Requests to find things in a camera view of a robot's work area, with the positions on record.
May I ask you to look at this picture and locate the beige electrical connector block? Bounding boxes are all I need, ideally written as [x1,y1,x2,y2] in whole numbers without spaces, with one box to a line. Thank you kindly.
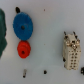
[62,32,81,70]

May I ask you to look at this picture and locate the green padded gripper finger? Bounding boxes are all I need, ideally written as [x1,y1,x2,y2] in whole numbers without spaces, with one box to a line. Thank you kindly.
[0,8,7,58]

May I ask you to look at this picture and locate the small red gear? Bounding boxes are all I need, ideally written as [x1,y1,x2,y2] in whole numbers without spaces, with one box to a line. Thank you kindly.
[17,41,31,59]

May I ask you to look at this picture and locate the large blue gear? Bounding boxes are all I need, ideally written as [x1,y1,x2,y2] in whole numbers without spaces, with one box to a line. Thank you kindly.
[13,12,33,40]

